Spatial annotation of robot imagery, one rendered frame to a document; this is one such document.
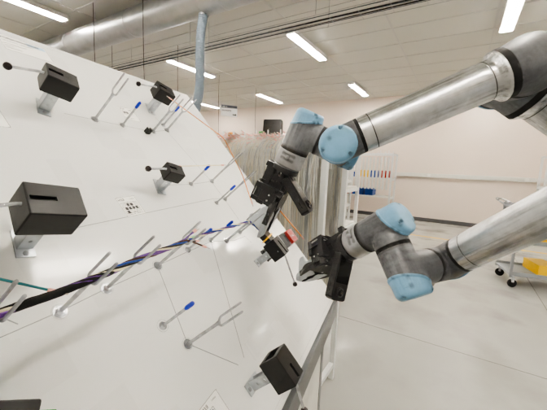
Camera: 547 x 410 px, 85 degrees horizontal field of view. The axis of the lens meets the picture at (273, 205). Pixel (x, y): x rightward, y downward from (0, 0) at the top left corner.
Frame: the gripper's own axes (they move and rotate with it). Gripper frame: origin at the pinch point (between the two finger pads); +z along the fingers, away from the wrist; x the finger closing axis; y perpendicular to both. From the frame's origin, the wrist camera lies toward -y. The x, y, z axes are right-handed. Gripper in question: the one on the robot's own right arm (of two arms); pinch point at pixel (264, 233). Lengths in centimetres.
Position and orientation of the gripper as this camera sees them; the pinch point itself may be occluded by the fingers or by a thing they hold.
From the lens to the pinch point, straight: 86.4
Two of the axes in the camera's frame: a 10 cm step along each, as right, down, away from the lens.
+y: -8.6, -4.7, 2.1
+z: -4.0, 8.7, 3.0
